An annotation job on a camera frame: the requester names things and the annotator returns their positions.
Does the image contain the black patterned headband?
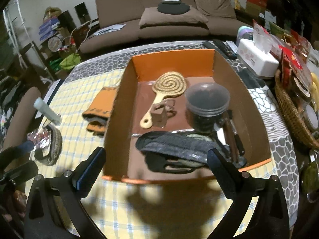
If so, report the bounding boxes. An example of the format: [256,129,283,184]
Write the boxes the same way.
[34,124,62,166]

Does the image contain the bag of colourful hair ties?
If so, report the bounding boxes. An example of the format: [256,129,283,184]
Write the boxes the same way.
[27,127,51,151]

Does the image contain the orange cloth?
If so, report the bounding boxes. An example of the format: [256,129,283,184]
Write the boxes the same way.
[82,87,118,136]

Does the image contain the pale green tube bottle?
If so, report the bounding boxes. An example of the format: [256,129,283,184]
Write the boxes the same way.
[33,97,62,126]

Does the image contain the cream spiral hair brush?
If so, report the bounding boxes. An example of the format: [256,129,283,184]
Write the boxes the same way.
[140,71,187,129]

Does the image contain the yellow checked tablecloth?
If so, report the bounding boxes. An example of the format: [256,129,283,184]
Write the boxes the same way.
[38,70,231,238]

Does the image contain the grey knitted pouch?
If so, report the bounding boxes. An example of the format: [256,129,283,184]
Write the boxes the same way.
[135,131,225,174]

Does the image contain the brown chair back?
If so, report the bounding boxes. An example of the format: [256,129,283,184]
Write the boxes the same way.
[2,87,41,150]

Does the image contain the wicker basket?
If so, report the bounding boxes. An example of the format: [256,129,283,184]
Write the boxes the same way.
[275,70,319,149]

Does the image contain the orange cardboard box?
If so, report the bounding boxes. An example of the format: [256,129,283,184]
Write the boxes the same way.
[101,48,273,185]

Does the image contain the green bag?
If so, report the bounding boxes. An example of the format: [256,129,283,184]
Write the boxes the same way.
[59,53,81,70]

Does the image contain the white tissue box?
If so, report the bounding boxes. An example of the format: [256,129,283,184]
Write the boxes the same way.
[237,39,279,79]

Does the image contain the black remote control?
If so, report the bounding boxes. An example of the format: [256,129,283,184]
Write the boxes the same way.
[213,39,237,60]

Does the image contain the brown sofa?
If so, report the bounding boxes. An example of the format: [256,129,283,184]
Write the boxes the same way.
[80,0,244,55]

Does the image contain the brown cushion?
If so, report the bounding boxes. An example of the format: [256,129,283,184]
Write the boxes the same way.
[139,6,208,29]

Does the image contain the brown leather keychain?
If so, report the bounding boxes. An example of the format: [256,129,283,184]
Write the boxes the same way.
[150,98,177,128]

